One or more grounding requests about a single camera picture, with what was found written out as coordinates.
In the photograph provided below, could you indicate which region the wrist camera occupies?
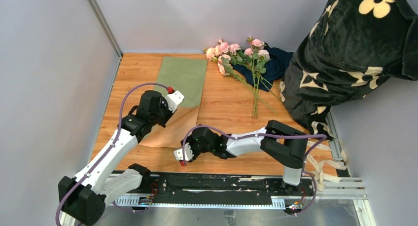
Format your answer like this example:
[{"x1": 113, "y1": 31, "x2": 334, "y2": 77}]
[
  {"x1": 165, "y1": 86, "x2": 184, "y2": 113},
  {"x1": 174, "y1": 144, "x2": 194, "y2": 166}
]

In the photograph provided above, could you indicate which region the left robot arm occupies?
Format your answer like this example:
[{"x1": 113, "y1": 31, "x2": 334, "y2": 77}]
[{"x1": 56, "y1": 87, "x2": 184, "y2": 226}]

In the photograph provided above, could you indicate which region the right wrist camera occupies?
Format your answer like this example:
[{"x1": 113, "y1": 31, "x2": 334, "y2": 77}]
[{"x1": 174, "y1": 144, "x2": 194, "y2": 166}]

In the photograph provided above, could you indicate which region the navy blue cloth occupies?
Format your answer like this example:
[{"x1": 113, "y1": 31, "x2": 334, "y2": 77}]
[{"x1": 232, "y1": 44, "x2": 294, "y2": 92}]

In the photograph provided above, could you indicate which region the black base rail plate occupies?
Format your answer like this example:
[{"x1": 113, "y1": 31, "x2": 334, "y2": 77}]
[{"x1": 115, "y1": 172, "x2": 314, "y2": 209}]

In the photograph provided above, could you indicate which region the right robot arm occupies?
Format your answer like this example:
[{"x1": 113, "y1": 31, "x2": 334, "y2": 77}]
[{"x1": 174, "y1": 120, "x2": 308, "y2": 195}]

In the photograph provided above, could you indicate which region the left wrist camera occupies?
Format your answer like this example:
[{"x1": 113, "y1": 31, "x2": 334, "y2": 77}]
[{"x1": 165, "y1": 86, "x2": 184, "y2": 113}]

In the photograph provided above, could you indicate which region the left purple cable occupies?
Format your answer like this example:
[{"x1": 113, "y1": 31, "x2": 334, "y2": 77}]
[{"x1": 55, "y1": 82, "x2": 171, "y2": 226}]

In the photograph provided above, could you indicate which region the fake rose stem four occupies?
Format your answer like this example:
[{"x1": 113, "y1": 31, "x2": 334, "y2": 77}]
[{"x1": 203, "y1": 39, "x2": 246, "y2": 67}]

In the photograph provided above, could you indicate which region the aluminium frame post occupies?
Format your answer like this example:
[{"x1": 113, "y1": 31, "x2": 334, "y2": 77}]
[{"x1": 87, "y1": 0, "x2": 123, "y2": 60}]

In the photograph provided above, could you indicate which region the wrapping paper sheet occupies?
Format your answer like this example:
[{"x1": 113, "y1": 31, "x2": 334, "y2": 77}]
[{"x1": 140, "y1": 57, "x2": 208, "y2": 148}]

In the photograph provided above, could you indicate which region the purple cable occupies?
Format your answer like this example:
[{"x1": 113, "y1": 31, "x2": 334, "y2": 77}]
[
  {"x1": 181, "y1": 124, "x2": 328, "y2": 215},
  {"x1": 55, "y1": 82, "x2": 171, "y2": 226}
]

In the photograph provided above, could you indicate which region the fake rose stem two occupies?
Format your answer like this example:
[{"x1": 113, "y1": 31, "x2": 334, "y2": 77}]
[{"x1": 244, "y1": 47, "x2": 270, "y2": 118}]

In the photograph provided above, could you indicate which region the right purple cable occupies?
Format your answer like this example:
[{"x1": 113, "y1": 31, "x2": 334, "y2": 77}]
[{"x1": 181, "y1": 124, "x2": 328, "y2": 215}]

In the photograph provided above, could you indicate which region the fake rose stem three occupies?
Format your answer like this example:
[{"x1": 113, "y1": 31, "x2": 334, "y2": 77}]
[{"x1": 244, "y1": 37, "x2": 278, "y2": 118}]

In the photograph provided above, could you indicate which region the black floral plush blanket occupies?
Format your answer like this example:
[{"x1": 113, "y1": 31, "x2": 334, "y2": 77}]
[{"x1": 279, "y1": 0, "x2": 418, "y2": 140}]

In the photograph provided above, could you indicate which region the fake rose stem one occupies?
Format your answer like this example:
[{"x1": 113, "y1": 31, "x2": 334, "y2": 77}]
[{"x1": 216, "y1": 54, "x2": 278, "y2": 115}]

